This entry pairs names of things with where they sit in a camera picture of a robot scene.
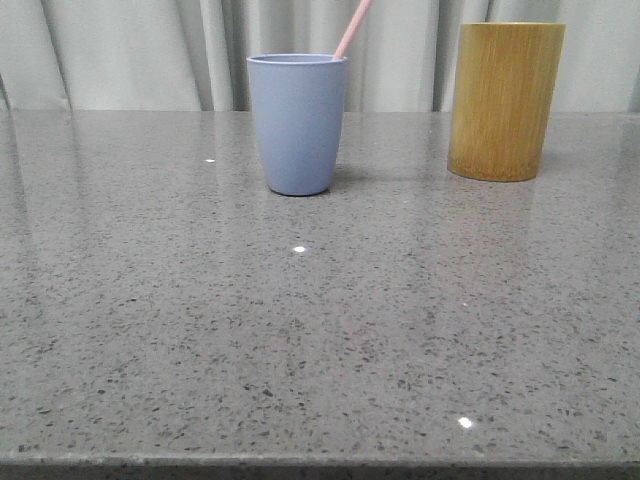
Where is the blue plastic cup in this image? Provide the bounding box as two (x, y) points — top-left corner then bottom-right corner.
(247, 54), (348, 196)

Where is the pink chopstick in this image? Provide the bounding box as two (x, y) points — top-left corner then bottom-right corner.
(332, 0), (373, 61)

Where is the bamboo cylinder holder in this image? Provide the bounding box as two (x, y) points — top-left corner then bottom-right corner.
(447, 22), (565, 182)

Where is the grey pleated curtain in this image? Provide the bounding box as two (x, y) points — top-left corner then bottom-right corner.
(1, 1), (639, 112)

